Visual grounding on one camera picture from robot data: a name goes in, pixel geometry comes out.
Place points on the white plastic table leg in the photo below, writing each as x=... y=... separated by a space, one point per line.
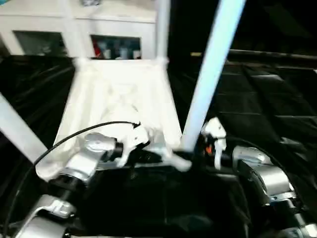
x=210 y=62
x=163 y=32
x=74 y=32
x=17 y=129

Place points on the black plastic table mat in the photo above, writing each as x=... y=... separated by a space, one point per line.
x=247 y=111

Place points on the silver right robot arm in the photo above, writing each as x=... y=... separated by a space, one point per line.
x=270 y=178

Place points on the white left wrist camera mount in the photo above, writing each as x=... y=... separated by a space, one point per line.
x=135 y=136

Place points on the long dark metal rod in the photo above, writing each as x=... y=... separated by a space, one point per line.
x=272 y=54

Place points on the white plastic table top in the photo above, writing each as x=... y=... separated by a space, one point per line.
x=111 y=81

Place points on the large black backdrop sheet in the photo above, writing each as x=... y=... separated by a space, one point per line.
x=272 y=24

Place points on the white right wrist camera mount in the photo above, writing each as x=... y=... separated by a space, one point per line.
x=215 y=129

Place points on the red cabinet item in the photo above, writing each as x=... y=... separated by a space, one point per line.
x=97 y=48

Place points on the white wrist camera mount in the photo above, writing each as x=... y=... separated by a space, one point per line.
x=215 y=129
x=135 y=136

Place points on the dark patterned ornament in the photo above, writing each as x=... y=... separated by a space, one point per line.
x=89 y=2

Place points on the white glass-door cabinet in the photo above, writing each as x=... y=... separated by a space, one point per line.
x=37 y=22

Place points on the small tan label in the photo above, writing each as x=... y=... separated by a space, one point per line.
x=195 y=53

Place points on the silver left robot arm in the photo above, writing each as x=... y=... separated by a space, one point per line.
x=94 y=146

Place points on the small white cup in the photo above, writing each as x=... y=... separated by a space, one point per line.
x=136 y=54
x=107 y=53
x=123 y=52

